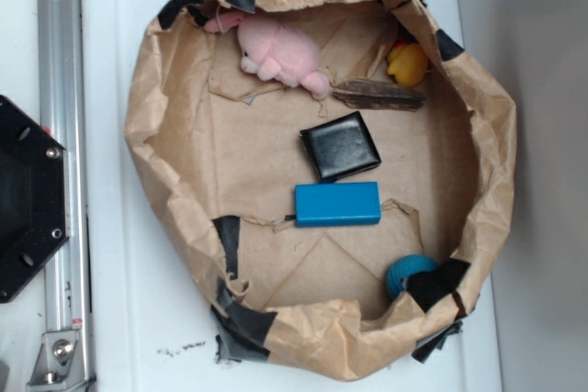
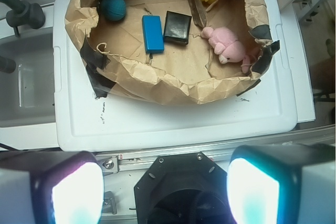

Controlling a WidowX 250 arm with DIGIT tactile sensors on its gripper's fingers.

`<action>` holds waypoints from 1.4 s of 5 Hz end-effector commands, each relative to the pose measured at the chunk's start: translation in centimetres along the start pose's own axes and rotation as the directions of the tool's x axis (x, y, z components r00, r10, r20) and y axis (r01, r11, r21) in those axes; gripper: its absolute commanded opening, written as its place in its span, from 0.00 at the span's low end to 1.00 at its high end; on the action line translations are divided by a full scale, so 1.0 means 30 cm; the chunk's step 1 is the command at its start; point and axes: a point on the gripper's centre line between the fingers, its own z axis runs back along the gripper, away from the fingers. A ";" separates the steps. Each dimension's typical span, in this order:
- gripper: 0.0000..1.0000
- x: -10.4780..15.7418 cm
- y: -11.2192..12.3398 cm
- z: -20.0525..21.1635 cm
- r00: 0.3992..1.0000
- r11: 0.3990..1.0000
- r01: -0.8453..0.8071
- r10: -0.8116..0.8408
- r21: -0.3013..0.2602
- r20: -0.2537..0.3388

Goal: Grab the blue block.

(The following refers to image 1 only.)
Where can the blue rectangular block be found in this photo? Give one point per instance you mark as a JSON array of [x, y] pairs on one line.
[[337, 205]]

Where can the brown paper bin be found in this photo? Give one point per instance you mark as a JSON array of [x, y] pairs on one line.
[[219, 154]]

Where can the brown bark piece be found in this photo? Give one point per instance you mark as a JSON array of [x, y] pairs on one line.
[[377, 95]]

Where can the pink plush toy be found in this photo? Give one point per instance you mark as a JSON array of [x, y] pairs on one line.
[[273, 51]]

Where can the blue yarn ball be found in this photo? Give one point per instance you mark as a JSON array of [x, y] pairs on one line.
[[399, 272]]

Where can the yellow rubber duck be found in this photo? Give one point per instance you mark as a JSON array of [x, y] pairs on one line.
[[407, 63]]

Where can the aluminium frame rail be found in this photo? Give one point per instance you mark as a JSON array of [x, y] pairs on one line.
[[68, 303]]

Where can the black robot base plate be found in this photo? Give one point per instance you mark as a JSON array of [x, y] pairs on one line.
[[34, 225]]

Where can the metal corner bracket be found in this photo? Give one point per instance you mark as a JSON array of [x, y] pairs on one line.
[[60, 363]]

